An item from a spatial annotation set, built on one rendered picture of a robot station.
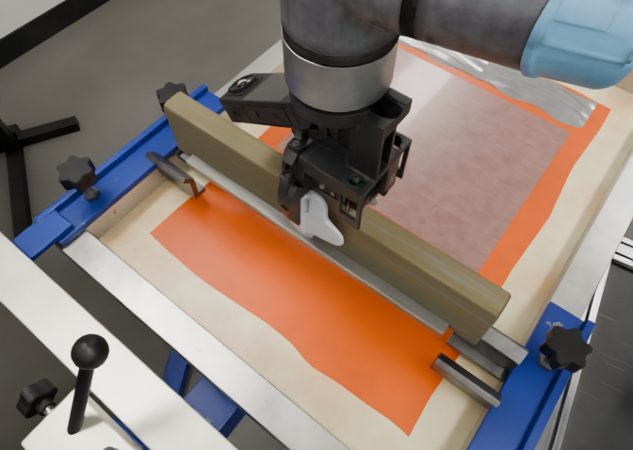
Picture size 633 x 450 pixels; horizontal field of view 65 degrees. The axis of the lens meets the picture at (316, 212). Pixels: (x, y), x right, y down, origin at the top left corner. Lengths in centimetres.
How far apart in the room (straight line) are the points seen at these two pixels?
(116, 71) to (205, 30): 46
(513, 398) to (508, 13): 42
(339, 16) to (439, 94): 58
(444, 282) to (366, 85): 20
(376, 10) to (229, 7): 241
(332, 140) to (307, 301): 29
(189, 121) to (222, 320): 24
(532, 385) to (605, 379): 97
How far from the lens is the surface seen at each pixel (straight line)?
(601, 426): 152
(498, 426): 57
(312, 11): 29
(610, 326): 162
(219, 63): 236
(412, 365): 61
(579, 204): 78
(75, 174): 66
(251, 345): 61
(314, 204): 45
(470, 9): 25
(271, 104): 39
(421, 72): 88
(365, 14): 28
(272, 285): 64
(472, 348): 60
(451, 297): 46
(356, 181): 39
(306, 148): 40
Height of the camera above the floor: 154
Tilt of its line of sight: 58 degrees down
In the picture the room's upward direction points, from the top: straight up
